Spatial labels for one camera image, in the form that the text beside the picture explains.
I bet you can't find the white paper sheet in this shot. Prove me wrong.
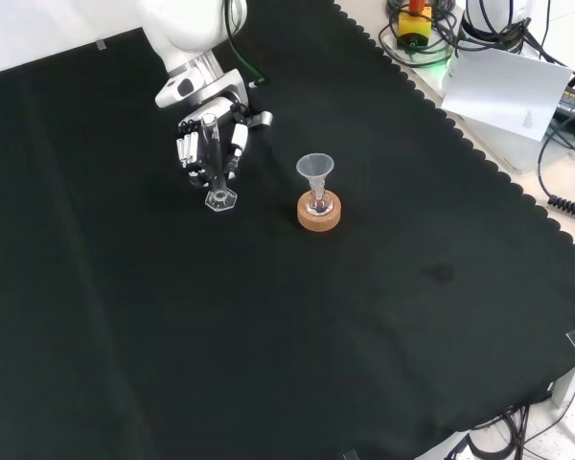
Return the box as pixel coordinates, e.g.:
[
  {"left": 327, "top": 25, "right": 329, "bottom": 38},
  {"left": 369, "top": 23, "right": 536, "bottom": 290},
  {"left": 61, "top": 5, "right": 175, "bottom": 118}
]
[{"left": 439, "top": 46, "right": 575, "bottom": 144}]

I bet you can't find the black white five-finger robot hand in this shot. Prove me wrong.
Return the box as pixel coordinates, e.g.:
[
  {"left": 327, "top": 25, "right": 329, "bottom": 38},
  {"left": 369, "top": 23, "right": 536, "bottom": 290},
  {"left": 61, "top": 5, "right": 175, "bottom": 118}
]
[{"left": 173, "top": 95, "right": 250, "bottom": 190}]

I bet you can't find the white cylindrical device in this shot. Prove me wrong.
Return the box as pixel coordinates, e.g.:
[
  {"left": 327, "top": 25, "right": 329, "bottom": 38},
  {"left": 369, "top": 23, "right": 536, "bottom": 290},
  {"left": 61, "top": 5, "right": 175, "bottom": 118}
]
[{"left": 459, "top": 0, "right": 534, "bottom": 55}]

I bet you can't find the pale board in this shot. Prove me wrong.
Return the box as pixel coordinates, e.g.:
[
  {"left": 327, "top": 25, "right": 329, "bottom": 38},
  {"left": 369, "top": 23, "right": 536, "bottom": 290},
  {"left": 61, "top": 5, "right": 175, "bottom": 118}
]
[{"left": 441, "top": 108, "right": 543, "bottom": 174}]

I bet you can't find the black cloth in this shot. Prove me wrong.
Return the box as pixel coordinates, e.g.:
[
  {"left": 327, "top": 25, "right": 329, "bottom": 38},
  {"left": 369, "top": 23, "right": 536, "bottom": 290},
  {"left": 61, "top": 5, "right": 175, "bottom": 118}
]
[{"left": 0, "top": 0, "right": 575, "bottom": 460}]

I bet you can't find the black coiled cable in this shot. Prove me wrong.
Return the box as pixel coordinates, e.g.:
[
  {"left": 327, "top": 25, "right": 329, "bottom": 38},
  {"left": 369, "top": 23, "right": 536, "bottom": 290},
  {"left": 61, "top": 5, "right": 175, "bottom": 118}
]
[{"left": 536, "top": 119, "right": 575, "bottom": 219}]

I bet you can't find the cork ring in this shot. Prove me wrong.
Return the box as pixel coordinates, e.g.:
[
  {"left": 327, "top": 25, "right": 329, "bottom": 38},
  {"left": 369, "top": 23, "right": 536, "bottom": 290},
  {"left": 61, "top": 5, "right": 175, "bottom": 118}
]
[{"left": 296, "top": 190, "right": 343, "bottom": 233}]

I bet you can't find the black cable loop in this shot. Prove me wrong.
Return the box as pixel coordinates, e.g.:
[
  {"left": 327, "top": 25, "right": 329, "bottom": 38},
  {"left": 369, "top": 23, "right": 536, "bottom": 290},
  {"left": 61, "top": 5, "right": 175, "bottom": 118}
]
[{"left": 377, "top": 0, "right": 461, "bottom": 69}]

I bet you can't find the white bracket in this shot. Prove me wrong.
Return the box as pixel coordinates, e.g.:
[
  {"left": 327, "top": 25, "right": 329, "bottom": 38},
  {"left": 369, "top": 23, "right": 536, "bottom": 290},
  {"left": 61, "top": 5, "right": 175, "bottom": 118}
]
[{"left": 549, "top": 362, "right": 575, "bottom": 409}]

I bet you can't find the clear plastic funnel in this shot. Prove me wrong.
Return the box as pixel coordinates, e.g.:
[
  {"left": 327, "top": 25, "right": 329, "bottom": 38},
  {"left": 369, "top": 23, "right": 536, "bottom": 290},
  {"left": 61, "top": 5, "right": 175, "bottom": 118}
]
[{"left": 295, "top": 152, "right": 337, "bottom": 202}]

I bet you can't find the glass round-bottom flask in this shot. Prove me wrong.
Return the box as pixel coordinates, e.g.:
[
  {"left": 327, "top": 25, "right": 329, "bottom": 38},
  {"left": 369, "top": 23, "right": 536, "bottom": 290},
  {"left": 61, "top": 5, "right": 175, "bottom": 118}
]
[{"left": 305, "top": 188, "right": 335, "bottom": 218}]

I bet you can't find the green cable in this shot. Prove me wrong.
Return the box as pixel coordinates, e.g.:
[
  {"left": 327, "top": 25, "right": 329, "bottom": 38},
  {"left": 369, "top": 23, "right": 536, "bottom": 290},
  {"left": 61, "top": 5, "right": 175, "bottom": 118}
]
[{"left": 223, "top": 0, "right": 270, "bottom": 90}]

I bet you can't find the clear glass graduated cylinder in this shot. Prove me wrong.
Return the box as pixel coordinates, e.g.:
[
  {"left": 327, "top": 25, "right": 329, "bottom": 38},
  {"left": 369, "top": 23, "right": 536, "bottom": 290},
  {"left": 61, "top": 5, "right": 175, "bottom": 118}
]
[{"left": 199, "top": 112, "right": 240, "bottom": 214}]

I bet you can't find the black cable bundle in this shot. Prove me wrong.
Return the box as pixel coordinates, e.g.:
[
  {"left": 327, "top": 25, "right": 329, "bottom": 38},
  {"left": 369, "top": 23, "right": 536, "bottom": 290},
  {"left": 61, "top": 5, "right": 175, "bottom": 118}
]
[{"left": 443, "top": 402, "right": 575, "bottom": 460}]

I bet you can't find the yellow stop button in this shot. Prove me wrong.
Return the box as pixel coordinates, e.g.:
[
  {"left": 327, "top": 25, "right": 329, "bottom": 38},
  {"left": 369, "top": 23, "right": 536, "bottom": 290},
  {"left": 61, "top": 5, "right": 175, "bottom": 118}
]
[{"left": 396, "top": 0, "right": 435, "bottom": 51}]

